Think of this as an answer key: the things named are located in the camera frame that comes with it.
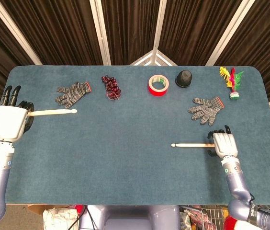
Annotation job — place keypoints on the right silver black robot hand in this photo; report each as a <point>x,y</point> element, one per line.
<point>226,143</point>

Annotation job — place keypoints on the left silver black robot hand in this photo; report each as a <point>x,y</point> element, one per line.
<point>9,122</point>

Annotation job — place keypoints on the pale wooden drumstick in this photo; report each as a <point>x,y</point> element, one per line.
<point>53,112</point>
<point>192,145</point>

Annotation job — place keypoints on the right lilac robot arm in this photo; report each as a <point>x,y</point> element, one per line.
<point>236,182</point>

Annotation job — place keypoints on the grey striped knit glove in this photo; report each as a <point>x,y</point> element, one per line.
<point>208,109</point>
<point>74,93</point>

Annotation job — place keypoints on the colourful feather shuttlecock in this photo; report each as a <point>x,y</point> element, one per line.
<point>232,83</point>

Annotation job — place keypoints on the black faceted cup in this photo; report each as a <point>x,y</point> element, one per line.
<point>184,77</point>

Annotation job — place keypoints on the red white drum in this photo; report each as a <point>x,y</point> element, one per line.
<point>233,224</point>

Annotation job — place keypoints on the red tape roll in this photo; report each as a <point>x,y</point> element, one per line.
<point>157,92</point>

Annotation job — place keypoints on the brown cardboard box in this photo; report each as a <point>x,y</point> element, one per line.
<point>37,208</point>

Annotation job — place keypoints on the blue table mat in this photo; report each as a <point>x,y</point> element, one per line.
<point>125,155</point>

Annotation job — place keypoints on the white checked bag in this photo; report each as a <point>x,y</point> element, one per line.
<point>58,219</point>

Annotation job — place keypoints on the dark red grape bunch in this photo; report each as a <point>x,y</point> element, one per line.
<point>112,87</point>

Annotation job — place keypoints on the small red object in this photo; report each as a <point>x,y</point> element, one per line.
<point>78,209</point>

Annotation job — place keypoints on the lilac robot torso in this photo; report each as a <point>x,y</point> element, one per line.
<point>130,218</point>

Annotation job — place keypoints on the brown pleated curtain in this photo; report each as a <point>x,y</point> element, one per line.
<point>130,24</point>

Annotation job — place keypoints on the white screen base frame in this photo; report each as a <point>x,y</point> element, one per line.
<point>149,58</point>

